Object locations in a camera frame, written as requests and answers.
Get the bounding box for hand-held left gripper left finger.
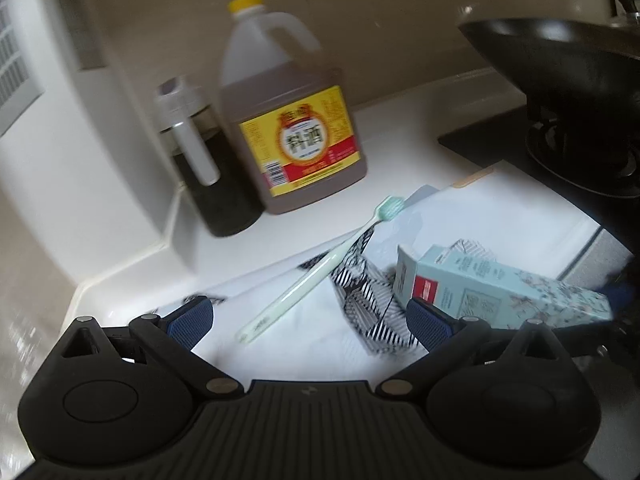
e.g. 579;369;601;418
60;296;246;403

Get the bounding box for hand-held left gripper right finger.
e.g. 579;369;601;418
376;297;577;402

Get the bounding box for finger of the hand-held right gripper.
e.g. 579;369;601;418
597;260;640;313

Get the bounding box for light blue printed carton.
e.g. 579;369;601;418
392;245;616;332

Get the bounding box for pale green toothbrush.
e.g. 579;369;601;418
235;195;406;346

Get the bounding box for white patterned cloth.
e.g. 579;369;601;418
187;185;601;361

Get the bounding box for dark sauce dispenser bottle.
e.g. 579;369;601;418
153;76;267;239

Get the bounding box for wooden ice cream stick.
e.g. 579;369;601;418
450;167;496;191

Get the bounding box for black gas stove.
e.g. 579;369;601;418
437;105;640;201

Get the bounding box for large cooking wine jug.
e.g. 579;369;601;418
219;0;369;217

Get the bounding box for black wok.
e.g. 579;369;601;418
457;6;640;126

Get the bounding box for white vent grille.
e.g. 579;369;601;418
0;0;47;137

